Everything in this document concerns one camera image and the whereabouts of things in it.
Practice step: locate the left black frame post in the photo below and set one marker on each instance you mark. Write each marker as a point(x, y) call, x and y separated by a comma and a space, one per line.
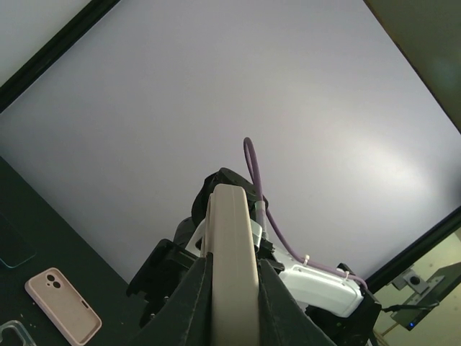
point(54, 49)

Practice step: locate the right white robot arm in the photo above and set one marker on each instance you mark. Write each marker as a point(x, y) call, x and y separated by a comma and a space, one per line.
point(342, 308)

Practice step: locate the blue smartphone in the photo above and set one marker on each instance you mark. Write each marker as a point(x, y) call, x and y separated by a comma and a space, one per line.
point(15, 249)

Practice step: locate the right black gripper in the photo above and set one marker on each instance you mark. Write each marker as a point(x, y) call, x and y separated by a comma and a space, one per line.
point(168, 263)

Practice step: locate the phone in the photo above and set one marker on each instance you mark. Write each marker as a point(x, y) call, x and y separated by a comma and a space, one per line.
point(14, 333)
point(235, 283)

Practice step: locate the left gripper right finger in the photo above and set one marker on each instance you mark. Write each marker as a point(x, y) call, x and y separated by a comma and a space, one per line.
point(281, 320)

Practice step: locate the right black frame post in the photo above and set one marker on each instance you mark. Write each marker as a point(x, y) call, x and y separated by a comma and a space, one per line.
point(414, 251)

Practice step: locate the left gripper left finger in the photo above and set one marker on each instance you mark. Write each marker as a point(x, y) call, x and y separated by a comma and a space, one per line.
point(186, 317)

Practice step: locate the black frame post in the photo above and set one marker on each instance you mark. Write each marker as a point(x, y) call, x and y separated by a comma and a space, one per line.
point(54, 49)
point(414, 251)

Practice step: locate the pink phone case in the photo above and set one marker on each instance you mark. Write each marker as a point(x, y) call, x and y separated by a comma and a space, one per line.
point(65, 307)

